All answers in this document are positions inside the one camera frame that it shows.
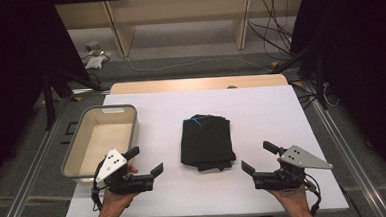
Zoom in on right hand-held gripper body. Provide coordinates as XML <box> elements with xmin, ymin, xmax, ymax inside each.
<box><xmin>250</xmin><ymin>142</ymin><xmax>335</xmax><ymax>192</ymax></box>

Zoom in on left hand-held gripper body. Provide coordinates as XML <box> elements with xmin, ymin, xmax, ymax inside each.
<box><xmin>93</xmin><ymin>146</ymin><xmax>155</xmax><ymax>197</ymax></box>

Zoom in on beige plastic bin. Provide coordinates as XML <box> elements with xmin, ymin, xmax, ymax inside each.
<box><xmin>57</xmin><ymin>102</ymin><xmax>143</xmax><ymax>187</ymax></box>

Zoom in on black garment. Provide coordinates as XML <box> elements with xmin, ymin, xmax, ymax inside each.
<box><xmin>177</xmin><ymin>111</ymin><xmax>238</xmax><ymax>174</ymax></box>

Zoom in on person's left hand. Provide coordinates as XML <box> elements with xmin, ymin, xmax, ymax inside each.
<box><xmin>98</xmin><ymin>163</ymin><xmax>142</xmax><ymax>214</ymax></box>

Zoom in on person's right hand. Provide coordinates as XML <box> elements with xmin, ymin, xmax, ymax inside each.
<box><xmin>267</xmin><ymin>183</ymin><xmax>313</xmax><ymax>217</ymax></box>

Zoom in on white table board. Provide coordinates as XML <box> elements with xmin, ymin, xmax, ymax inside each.
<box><xmin>58</xmin><ymin>82</ymin><xmax>351</xmax><ymax>217</ymax></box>

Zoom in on black metal stand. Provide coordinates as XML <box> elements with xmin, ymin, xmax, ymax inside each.
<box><xmin>41</xmin><ymin>63</ymin><xmax>114</xmax><ymax>131</ymax></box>
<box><xmin>268</xmin><ymin>41</ymin><xmax>329</xmax><ymax>114</ymax></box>

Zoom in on light wooden table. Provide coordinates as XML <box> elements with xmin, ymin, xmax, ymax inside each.
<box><xmin>109</xmin><ymin>72</ymin><xmax>290</xmax><ymax>96</ymax></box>

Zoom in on crumpled white cloth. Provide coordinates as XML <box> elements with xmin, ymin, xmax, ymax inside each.
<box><xmin>83</xmin><ymin>52</ymin><xmax>113</xmax><ymax>71</ymax></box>

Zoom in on small grey box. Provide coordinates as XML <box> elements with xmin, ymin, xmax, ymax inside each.
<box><xmin>83</xmin><ymin>39</ymin><xmax>101</xmax><ymax>52</ymax></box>

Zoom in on black curtain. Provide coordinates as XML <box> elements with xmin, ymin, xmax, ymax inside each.
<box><xmin>287</xmin><ymin>0</ymin><xmax>386</xmax><ymax>199</ymax></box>
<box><xmin>0</xmin><ymin>0</ymin><xmax>97</xmax><ymax>192</ymax></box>

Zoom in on light wooden shelf unit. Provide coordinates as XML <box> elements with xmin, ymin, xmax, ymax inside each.
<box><xmin>54</xmin><ymin>0</ymin><xmax>310</xmax><ymax>61</ymax></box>

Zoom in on left hand-held gripper cable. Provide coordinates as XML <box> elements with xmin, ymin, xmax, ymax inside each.
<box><xmin>89</xmin><ymin>162</ymin><xmax>106</xmax><ymax>212</ymax></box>

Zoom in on hand-held gripper cable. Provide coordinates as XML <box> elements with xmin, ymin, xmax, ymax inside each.
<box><xmin>299</xmin><ymin>171</ymin><xmax>323</xmax><ymax>217</ymax></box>
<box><xmin>89</xmin><ymin>162</ymin><xmax>106</xmax><ymax>212</ymax></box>

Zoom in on right hand-held gripper cable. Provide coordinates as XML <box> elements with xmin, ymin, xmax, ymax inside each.
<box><xmin>299</xmin><ymin>171</ymin><xmax>323</xmax><ymax>217</ymax></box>

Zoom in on aluminium floor rail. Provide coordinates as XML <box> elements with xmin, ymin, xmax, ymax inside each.
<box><xmin>303</xmin><ymin>77</ymin><xmax>386</xmax><ymax>217</ymax></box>
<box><xmin>0</xmin><ymin>94</ymin><xmax>85</xmax><ymax>217</ymax></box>

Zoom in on short white cable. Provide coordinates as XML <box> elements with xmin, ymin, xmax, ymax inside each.
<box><xmin>322</xmin><ymin>81</ymin><xmax>341</xmax><ymax>109</ymax></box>

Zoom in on bundle of black cables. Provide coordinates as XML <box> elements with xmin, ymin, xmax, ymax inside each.
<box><xmin>245</xmin><ymin>0</ymin><xmax>301</xmax><ymax>63</ymax></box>

